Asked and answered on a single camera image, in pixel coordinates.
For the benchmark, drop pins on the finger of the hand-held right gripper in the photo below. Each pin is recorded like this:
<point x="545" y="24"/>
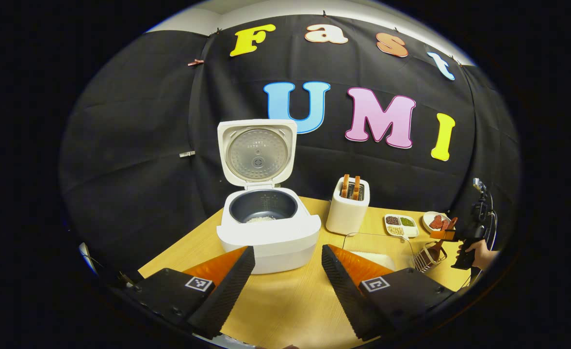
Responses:
<point x="443" y="235"/>

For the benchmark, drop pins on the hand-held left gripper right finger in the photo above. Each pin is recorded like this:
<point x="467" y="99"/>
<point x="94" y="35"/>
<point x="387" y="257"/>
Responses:
<point x="346" y="295"/>

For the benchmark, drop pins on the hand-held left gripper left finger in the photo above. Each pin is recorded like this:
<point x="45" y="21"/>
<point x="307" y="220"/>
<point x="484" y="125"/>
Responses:
<point x="224" y="298"/>

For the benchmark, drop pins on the brown wooden spoon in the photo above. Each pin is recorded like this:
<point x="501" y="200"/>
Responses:
<point x="436" y="249"/>

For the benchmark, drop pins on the clear box of rice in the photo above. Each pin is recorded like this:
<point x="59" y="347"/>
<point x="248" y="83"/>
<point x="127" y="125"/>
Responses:
<point x="380" y="255"/>

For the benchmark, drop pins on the white rice cooker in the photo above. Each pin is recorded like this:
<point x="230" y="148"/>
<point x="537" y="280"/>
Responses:
<point x="266" y="237"/>

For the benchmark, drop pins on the red meat slice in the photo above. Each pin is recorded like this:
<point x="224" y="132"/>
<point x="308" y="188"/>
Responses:
<point x="435" y="222"/>
<point x="445" y="224"/>

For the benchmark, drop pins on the small white round plate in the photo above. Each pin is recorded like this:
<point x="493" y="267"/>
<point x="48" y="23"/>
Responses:
<point x="428" y="220"/>

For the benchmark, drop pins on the white divided grain dish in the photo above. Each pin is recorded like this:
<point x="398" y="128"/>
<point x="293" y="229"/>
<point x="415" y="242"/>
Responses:
<point x="401" y="227"/>

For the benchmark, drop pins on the white toaster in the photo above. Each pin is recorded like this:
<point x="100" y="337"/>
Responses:
<point x="346" y="218"/>

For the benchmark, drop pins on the brown toast slice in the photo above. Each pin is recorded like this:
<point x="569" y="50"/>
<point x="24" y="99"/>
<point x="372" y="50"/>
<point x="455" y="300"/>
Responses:
<point x="356" y="188"/>
<point x="345" y="186"/>

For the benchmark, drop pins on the silver metal clip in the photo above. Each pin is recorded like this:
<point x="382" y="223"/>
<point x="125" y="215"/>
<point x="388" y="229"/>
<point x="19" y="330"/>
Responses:
<point x="187" y="154"/>

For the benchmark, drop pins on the black backdrop cloth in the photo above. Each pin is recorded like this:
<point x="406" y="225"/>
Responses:
<point x="135" y="145"/>

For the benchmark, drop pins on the pink clothespin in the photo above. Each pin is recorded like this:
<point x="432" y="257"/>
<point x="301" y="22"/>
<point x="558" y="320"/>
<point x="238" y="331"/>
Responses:
<point x="195" y="62"/>

